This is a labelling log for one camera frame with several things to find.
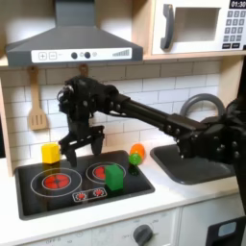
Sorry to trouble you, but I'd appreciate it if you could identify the green toy block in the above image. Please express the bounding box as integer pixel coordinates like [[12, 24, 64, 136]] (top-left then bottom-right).
[[104, 164, 125, 191]]

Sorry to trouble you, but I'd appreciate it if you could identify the yellow toy block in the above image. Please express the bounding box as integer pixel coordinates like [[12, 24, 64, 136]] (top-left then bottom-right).
[[41, 142, 62, 164]]

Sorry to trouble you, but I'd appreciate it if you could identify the orange toy carrot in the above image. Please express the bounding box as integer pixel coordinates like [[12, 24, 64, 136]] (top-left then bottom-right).
[[128, 142, 146, 166]]

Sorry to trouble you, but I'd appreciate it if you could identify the wooden slotted spatula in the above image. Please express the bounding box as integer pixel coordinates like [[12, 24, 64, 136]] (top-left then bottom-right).
[[27, 66, 49, 132]]

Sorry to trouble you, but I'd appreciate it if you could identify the black toy stove top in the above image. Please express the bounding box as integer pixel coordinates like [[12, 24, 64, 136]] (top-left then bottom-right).
[[13, 149, 156, 221]]

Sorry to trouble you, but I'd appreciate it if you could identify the wooden spoon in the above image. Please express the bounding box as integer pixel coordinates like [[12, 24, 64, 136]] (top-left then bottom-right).
[[78, 62, 90, 79]]

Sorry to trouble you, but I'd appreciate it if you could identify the grey extractor hood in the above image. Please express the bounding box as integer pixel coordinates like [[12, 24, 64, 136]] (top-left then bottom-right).
[[5, 0, 144, 67]]

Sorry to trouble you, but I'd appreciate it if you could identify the dark grey toy sink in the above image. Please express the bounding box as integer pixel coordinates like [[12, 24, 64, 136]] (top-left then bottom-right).
[[149, 143, 236, 185]]

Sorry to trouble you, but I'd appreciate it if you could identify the dark grey oven knob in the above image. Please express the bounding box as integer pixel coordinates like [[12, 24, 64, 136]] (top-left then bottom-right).
[[133, 224, 154, 246]]

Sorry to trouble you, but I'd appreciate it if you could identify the dark grey toy tap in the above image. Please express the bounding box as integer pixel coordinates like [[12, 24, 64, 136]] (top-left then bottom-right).
[[179, 93, 226, 118]]

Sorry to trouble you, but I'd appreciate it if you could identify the white toy microwave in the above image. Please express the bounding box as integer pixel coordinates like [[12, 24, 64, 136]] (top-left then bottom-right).
[[151, 0, 246, 56]]

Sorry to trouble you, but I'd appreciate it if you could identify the light wood kitchen frame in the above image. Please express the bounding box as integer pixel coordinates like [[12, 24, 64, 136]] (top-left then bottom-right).
[[0, 0, 246, 178]]

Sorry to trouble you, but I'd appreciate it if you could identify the black cabinet door handle panel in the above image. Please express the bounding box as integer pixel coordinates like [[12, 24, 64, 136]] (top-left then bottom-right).
[[206, 216, 246, 246]]

